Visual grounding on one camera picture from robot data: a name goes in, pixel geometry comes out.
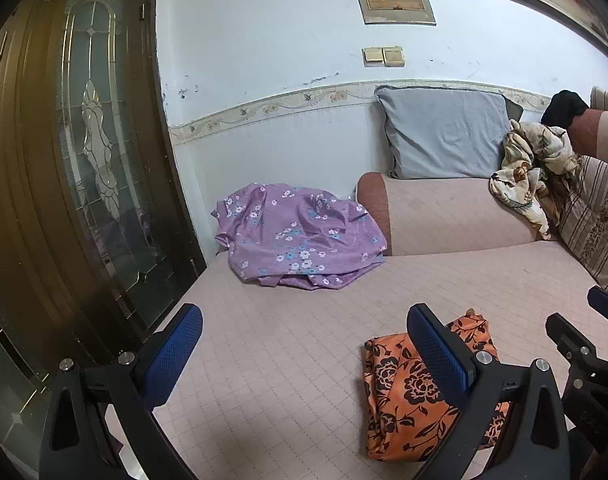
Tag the purple floral garment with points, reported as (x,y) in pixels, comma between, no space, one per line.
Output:
(279,235)

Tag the striped beige cushion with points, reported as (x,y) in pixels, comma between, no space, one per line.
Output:
(584,222)

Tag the grey pillow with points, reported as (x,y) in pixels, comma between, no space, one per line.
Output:
(445,133)

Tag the black cloth on armrest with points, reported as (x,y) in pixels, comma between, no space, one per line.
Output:
(563,108)

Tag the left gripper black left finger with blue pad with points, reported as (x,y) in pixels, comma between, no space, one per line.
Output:
(76,443)

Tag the orange black floral garment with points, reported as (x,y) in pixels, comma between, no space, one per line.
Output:
(408,417)

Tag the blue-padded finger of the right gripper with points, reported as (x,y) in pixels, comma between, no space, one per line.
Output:
(598,299)

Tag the cream floral crumpled cloth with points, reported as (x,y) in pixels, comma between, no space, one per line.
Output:
(535,157)

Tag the beige wall switch plate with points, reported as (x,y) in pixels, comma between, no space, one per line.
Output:
(383,56)

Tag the dark wooden glass door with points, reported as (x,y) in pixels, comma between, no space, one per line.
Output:
(95,242)

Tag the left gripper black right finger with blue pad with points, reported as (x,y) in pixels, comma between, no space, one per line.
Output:
(533,442)

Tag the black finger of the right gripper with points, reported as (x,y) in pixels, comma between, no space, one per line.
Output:
(584,400)

